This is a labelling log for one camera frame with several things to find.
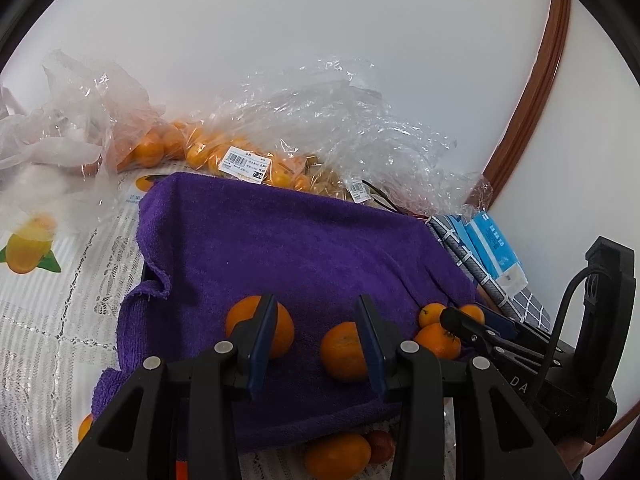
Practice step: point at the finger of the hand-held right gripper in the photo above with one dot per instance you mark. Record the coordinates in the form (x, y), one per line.
(475, 332)
(505, 324)

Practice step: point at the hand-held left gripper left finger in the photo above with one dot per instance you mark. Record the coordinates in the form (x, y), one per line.
(262, 350)

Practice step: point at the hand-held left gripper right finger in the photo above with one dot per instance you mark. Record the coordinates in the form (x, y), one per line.
(372, 350)

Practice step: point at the orange mandarin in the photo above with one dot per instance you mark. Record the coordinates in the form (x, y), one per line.
(337, 456)
(439, 341)
(260, 325)
(473, 313)
(433, 315)
(344, 351)

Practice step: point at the purple towel covered tray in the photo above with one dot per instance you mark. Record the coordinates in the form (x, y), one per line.
(300, 260)

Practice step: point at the grey checked cloth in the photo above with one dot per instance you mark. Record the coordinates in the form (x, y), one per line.
(530, 305)

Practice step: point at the blue tissue packet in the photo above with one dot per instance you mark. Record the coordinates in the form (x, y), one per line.
(497, 250)

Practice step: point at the small red fruit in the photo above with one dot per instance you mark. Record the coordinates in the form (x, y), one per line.
(381, 446)

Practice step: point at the clear bag of oranges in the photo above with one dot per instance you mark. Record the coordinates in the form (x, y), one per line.
(200, 152)

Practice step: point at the crinkled clear plastic bag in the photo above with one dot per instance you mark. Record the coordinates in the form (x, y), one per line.
(350, 125)

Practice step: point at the brown wooden door frame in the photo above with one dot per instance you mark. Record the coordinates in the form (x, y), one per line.
(542, 65)

